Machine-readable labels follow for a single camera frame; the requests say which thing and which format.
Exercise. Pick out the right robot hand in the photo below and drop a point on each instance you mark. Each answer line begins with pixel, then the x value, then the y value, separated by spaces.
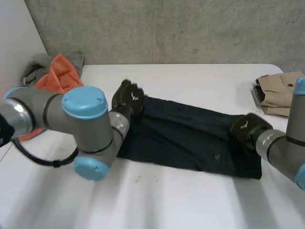
pixel 247 128

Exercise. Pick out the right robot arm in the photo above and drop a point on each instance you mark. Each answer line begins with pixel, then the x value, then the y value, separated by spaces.
pixel 278 148

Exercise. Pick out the coral towel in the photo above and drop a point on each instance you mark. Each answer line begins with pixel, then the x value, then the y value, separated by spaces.
pixel 63 75

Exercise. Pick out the grey towel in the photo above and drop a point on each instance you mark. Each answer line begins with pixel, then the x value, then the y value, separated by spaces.
pixel 38 65

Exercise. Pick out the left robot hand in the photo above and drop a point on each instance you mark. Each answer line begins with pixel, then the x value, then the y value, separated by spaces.
pixel 128 99

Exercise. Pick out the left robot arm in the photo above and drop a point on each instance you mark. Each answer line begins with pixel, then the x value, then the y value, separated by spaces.
pixel 78 128

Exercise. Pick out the dark blue shorts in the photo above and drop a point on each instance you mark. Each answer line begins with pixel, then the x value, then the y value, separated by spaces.
pixel 181 133

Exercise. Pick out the beige shorts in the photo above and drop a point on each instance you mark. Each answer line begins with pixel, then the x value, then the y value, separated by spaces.
pixel 274 95

